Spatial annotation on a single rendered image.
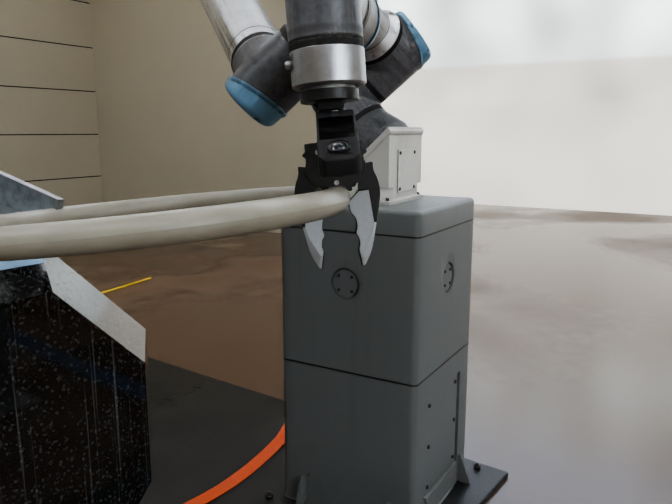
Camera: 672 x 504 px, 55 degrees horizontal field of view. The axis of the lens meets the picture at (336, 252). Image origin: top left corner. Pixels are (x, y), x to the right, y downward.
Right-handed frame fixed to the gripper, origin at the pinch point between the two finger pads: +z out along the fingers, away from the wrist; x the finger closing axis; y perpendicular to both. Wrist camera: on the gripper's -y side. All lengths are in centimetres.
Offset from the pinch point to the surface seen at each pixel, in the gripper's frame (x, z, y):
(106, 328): 46, 18, 51
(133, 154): 210, -44, 692
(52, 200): 39.7, -9.1, 15.4
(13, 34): 304, -174, 632
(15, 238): 27.5, -6.9, -23.7
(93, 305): 49, 13, 52
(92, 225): 21.1, -7.5, -23.8
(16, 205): 47, -9, 19
